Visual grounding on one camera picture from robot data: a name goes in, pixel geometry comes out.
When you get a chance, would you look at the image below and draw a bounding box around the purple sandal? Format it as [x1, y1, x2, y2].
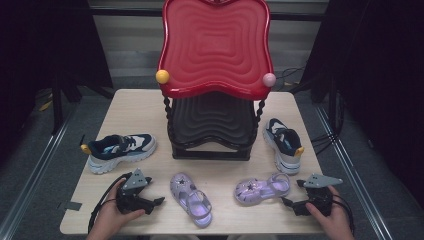
[169, 172, 213, 229]
[234, 172, 291, 206]

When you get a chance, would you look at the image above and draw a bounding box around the black metal stand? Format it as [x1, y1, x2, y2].
[50, 76, 65, 135]

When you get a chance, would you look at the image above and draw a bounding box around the yellow floor strip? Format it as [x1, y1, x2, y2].
[37, 99, 54, 113]

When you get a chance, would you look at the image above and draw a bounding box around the metal floor rail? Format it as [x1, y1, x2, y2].
[314, 105, 396, 240]
[0, 99, 81, 240]

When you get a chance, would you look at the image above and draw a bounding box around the black floor cable bundle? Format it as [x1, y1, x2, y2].
[276, 65, 345, 155]

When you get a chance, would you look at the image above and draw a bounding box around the red and black shoe rack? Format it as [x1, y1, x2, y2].
[155, 0, 277, 162]

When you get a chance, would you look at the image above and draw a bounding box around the navy and white sneaker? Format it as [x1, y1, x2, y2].
[79, 133, 158, 175]
[262, 117, 305, 176]

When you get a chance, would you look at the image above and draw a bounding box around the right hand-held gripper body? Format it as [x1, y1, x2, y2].
[299, 173, 344, 218]

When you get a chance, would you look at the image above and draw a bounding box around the person's left hand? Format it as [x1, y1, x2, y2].
[89, 178, 147, 236]

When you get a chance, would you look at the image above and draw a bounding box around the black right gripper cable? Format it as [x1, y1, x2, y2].
[332, 194, 356, 234]

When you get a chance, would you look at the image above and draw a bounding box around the person's right hand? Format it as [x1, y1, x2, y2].
[305, 185, 354, 236]

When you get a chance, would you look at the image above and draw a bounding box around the black curtain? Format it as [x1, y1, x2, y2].
[0, 0, 113, 161]
[299, 0, 424, 209]

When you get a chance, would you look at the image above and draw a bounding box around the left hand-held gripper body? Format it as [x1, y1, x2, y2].
[114, 168, 156, 215]

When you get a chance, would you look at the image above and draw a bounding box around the grey tape piece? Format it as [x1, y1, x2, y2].
[64, 200, 83, 212]

